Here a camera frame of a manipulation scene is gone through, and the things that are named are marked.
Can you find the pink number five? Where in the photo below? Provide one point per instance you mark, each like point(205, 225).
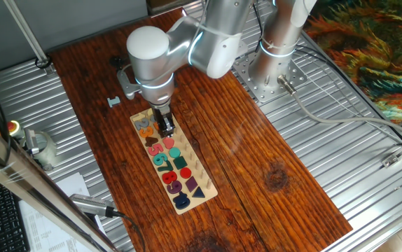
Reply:
point(154, 150)

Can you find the cream number one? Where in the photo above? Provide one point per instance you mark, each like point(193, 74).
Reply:
point(137, 117)

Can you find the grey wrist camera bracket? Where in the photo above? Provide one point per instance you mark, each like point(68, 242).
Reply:
point(127, 85)

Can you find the white power strip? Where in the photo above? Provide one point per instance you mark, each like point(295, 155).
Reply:
point(244, 49)

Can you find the grey-blue number two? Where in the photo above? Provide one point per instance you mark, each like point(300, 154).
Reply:
point(140, 123)

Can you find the teal octagon piece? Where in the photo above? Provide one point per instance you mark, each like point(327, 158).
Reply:
point(174, 152)

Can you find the printed paper sheet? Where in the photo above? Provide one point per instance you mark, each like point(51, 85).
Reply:
point(71, 183)

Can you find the dark green square piece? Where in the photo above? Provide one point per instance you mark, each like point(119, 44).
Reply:
point(180, 162)

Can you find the cream semicircle piece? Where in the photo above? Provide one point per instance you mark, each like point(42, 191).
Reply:
point(149, 112)

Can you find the dark green number seven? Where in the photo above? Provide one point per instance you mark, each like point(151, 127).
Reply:
point(166, 167)

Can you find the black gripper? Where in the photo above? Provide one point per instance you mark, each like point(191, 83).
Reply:
point(161, 113)

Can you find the light blue number one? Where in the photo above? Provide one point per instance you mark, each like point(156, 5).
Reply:
point(113, 101)

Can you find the purple number nine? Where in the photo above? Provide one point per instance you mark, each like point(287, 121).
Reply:
point(178, 189)

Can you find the orange number three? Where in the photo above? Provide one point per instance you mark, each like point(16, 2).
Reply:
point(146, 132)

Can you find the red emergency stop button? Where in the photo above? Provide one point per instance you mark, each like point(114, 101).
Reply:
point(13, 126)

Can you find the orange rectangle piece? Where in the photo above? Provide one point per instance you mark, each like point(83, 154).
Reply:
point(155, 126)

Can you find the steel frame bar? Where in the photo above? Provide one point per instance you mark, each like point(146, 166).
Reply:
point(29, 185)

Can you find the pink heart piece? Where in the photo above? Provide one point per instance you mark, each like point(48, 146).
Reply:
point(168, 143)

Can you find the red circle piece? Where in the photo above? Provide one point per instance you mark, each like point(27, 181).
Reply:
point(185, 173)

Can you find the brown number four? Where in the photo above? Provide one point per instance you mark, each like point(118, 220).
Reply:
point(151, 141)

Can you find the grey metal clamp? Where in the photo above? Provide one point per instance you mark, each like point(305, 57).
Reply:
point(31, 141)

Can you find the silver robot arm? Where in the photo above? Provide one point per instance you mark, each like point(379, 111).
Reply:
point(218, 42)

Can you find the wooden shape puzzle board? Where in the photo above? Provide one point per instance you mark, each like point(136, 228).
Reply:
point(194, 154)

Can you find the clear tape roll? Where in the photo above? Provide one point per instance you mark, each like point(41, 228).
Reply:
point(50, 154)

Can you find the colourful patterned cloth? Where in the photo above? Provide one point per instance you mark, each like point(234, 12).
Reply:
point(379, 52)

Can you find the navy triangle piece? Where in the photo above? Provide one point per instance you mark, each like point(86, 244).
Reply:
point(198, 193)

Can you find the silver ribbed camera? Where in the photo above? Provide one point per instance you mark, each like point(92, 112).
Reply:
point(89, 204)

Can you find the purple diamond piece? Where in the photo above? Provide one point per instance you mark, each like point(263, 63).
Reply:
point(191, 183)

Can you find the teal number six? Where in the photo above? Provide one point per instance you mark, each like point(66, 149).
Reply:
point(159, 159)

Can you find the red number eight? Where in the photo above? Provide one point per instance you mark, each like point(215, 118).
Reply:
point(173, 175)

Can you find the grey-blue oval piece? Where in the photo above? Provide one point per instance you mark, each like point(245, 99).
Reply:
point(151, 119)

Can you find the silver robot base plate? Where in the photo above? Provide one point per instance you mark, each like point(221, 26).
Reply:
point(267, 91)

